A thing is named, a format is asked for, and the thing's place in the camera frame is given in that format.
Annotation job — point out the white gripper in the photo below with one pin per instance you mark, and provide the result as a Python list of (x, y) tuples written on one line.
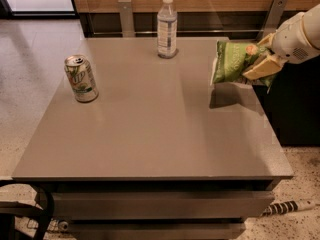
[(289, 41)]

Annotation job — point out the green jalapeno chip bag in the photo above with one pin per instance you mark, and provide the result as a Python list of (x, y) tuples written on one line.
[(233, 59)]

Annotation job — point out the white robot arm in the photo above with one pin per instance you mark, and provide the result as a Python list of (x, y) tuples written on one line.
[(295, 41)]

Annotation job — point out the clear plastic water bottle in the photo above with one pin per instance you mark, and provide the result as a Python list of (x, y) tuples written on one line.
[(167, 30)]

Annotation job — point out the grey upper drawer front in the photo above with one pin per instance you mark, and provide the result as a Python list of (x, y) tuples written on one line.
[(161, 205)]

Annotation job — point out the grey drawer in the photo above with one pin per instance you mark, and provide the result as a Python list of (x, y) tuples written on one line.
[(171, 231), (161, 205)]

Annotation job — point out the green 7up soda can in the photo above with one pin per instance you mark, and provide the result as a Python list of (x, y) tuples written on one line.
[(81, 78)]

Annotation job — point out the grey lower drawer front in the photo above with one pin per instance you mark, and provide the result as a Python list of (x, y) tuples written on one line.
[(171, 231)]

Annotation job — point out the black chair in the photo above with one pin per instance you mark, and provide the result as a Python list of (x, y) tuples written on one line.
[(42, 214)]

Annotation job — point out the right metal bracket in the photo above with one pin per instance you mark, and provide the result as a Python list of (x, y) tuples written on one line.
[(272, 18)]

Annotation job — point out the metal bracket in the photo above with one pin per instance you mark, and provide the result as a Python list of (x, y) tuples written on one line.
[(126, 18), (272, 18)]

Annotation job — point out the left metal bracket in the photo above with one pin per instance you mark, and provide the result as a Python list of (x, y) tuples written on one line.
[(126, 18)]

